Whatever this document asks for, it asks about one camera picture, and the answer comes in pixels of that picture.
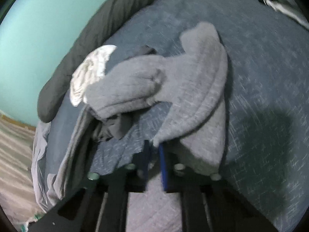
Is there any grey quilted sweatshirt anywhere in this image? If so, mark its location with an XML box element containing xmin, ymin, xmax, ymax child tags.
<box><xmin>47</xmin><ymin>21</ymin><xmax>229</xmax><ymax>232</ymax></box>

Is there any light grey blanket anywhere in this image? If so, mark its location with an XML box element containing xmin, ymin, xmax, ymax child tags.
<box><xmin>31</xmin><ymin>120</ymin><xmax>51</xmax><ymax>213</ymax></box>

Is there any blue patterned bed sheet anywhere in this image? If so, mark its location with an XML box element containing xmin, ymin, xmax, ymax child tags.
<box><xmin>45</xmin><ymin>0</ymin><xmax>308</xmax><ymax>231</ymax></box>

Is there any dark grey thin garment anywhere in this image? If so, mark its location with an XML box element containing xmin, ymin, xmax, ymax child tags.
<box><xmin>92</xmin><ymin>45</ymin><xmax>157</xmax><ymax>142</ymax></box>

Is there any beige striped curtain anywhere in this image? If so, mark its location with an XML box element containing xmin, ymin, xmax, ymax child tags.
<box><xmin>1</xmin><ymin>118</ymin><xmax>42</xmax><ymax>226</ymax></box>

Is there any white t-shirt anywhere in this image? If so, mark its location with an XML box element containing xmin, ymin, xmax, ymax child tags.
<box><xmin>69</xmin><ymin>44</ymin><xmax>117</xmax><ymax>107</ymax></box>

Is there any long dark grey pillow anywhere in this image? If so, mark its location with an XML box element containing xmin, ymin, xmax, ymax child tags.
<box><xmin>37</xmin><ymin>0</ymin><xmax>155</xmax><ymax>123</ymax></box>

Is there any wooden window frame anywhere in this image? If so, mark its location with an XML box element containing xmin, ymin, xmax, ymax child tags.
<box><xmin>0</xmin><ymin>111</ymin><xmax>36</xmax><ymax>131</ymax></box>

